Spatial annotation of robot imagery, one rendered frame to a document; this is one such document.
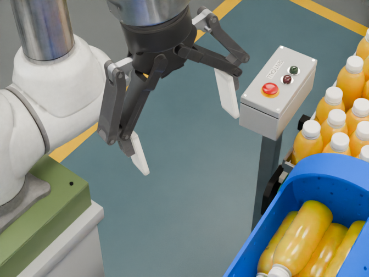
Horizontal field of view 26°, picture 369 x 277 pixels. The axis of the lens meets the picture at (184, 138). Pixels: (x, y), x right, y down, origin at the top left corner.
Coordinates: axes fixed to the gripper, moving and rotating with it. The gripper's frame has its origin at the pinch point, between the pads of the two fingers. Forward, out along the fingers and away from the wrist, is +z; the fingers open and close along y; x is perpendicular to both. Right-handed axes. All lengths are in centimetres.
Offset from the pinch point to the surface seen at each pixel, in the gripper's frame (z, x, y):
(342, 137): 63, -30, -49
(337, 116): 62, -35, -52
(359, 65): 63, -44, -67
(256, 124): 65, -48, -38
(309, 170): 50, -19, -32
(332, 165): 49, -16, -35
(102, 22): 150, -214, -67
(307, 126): 61, -36, -45
